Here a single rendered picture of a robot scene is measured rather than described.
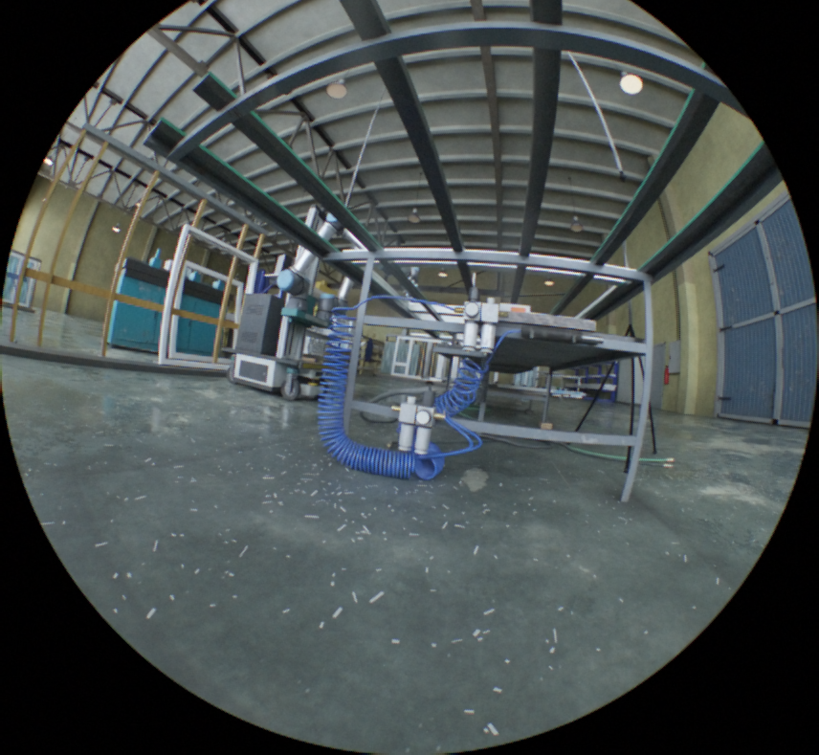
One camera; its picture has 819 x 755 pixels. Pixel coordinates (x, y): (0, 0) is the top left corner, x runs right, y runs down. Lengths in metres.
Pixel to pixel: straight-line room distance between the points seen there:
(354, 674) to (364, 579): 0.21
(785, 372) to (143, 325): 10.21
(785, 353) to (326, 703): 6.70
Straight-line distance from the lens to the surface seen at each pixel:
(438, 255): 1.04
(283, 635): 0.46
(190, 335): 4.89
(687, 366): 8.45
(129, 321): 4.48
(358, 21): 0.49
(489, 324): 0.87
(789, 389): 6.52
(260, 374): 2.35
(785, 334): 6.69
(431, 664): 0.45
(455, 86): 9.38
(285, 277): 2.16
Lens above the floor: 0.38
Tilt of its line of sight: 5 degrees up
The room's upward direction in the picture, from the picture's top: 8 degrees clockwise
